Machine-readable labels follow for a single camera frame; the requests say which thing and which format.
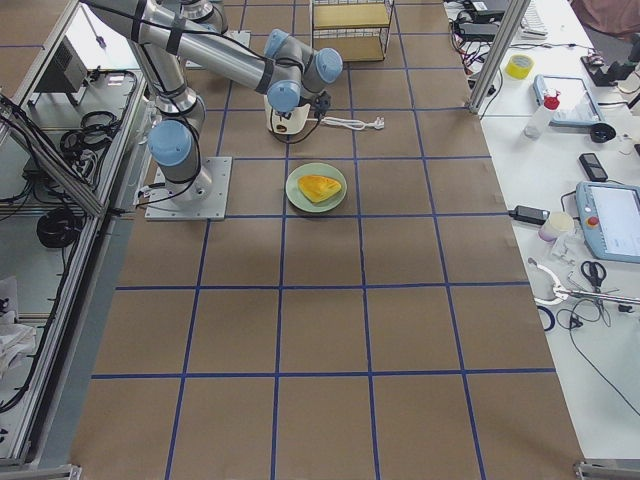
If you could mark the pale green plate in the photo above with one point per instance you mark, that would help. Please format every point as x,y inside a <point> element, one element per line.
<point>297,199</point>

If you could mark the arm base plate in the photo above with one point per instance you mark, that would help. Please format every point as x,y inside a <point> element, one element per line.
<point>241,36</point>
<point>206,198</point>

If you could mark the white two-slot toaster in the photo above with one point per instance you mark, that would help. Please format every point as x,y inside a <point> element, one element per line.
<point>290,123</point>

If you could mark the black power adapter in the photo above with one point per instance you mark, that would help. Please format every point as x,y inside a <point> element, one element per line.
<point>529,215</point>

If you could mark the yellow tape roll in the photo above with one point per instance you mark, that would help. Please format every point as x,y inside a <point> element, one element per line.
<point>519,66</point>

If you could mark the wire basket with wooden shelf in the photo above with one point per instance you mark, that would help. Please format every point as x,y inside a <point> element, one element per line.
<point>358,29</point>

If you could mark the golden pastry on plate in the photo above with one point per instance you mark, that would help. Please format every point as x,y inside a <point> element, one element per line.
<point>318,188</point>

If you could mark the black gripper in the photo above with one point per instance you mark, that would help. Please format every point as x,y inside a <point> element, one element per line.
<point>285,114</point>

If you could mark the aluminium frame post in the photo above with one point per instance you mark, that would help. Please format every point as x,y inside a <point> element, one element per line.
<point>509,25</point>

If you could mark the blue teach pendant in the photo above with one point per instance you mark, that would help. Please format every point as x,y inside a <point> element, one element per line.
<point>577,105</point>
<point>609,218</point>

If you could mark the black scissors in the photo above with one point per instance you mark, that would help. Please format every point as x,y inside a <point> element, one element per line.
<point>595,273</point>

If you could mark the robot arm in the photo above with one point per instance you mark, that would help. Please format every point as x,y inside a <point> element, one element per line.
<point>210,14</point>
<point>289,74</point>

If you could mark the clear bottle red cap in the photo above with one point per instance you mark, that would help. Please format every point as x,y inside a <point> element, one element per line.
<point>542,117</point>

